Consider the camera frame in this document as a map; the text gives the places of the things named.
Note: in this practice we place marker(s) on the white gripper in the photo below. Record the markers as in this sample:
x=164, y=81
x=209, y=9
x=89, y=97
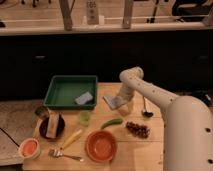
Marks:
x=125, y=96

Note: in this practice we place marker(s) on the grey blue towel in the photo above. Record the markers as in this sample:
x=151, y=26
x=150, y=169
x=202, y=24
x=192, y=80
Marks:
x=112, y=102

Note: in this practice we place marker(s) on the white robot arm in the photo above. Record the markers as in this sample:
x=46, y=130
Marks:
x=188, y=124

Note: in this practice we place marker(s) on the red bowl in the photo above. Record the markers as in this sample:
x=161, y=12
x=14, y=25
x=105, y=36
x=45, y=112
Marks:
x=101, y=146

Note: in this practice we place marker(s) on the dark brown bowl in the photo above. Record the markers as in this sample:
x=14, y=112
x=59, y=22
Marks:
x=44, y=125

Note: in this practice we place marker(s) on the wooden block in bowl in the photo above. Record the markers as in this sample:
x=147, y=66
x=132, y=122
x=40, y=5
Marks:
x=54, y=126

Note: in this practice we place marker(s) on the bunch of dark grapes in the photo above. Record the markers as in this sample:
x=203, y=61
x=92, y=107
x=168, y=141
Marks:
x=141, y=131

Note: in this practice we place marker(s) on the small green cup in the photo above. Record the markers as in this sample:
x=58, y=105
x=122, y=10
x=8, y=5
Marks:
x=84, y=118

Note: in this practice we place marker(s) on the grey sponge in tray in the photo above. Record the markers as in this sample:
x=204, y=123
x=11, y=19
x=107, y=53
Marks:
x=84, y=98

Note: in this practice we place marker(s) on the green plastic tray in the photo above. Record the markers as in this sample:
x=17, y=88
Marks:
x=65, y=89

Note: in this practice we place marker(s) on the wooden cutting board table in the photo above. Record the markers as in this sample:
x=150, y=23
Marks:
x=133, y=154

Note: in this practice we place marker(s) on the silver fork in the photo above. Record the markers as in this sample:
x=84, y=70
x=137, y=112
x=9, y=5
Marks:
x=57, y=153

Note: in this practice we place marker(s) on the small metal can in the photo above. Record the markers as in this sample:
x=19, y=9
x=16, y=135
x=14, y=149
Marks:
x=42, y=112

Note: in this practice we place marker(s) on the orange cup with white rim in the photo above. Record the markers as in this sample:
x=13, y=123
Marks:
x=29, y=149

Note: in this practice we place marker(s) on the black ladle with white handle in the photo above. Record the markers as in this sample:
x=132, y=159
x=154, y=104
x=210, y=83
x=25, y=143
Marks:
x=145, y=112

